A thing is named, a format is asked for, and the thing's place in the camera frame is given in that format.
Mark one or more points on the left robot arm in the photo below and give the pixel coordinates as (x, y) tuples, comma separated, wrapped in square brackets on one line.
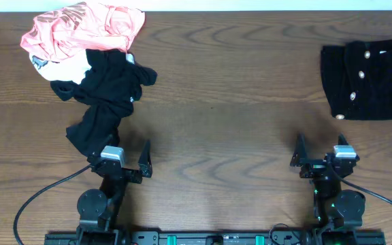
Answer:
[(99, 208)]

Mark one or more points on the black cardigan with gold buttons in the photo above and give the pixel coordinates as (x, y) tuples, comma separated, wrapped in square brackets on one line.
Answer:
[(357, 80)]

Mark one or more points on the white printed shirt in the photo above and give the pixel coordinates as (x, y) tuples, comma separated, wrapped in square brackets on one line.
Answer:
[(72, 69)]

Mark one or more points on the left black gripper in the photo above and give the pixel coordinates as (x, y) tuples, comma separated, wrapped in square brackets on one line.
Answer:
[(124, 171)]

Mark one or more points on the black t-shirt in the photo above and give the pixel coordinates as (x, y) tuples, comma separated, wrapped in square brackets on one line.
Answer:
[(109, 89)]

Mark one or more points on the pink crumpled shirt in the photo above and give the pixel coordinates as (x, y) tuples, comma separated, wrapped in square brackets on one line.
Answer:
[(60, 34)]

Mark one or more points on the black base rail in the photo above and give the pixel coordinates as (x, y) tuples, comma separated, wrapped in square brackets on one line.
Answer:
[(248, 238)]

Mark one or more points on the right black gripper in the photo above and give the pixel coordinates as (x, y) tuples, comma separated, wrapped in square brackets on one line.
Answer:
[(315, 166)]

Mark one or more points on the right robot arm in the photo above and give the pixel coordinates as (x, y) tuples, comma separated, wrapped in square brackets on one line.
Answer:
[(338, 211)]

